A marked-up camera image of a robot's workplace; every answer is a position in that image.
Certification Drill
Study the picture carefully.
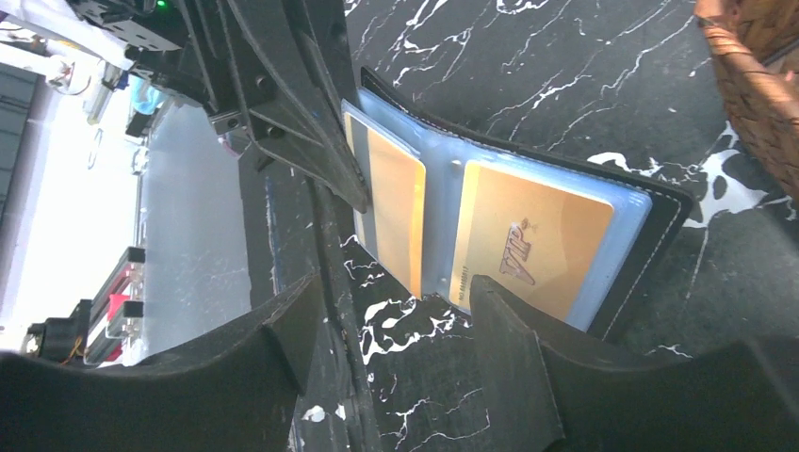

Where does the brown woven divided basket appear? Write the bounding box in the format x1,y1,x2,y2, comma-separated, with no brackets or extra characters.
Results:
693,0,798,199

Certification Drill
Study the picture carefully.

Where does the gold VIP credit card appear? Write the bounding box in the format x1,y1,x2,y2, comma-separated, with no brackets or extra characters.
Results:
448,162,614,320

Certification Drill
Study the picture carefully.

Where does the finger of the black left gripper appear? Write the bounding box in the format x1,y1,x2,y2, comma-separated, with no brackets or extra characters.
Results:
218,1,369,212

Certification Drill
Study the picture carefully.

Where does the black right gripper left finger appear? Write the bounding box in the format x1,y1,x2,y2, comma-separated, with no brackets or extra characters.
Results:
1,274,323,451

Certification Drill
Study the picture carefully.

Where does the aluminium frame rail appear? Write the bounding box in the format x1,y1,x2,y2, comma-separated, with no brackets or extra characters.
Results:
24,246,148,366

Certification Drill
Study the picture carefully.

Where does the gold striped credit card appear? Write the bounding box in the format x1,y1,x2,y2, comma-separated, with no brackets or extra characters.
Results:
344,105,426,298

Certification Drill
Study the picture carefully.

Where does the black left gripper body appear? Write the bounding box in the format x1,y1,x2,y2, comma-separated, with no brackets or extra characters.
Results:
65,0,220,136

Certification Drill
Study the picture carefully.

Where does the black leather card holder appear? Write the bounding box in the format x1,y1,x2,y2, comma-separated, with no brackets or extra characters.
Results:
342,68,693,340

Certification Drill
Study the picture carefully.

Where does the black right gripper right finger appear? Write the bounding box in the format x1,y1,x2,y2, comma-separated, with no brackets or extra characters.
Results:
470,276,798,451

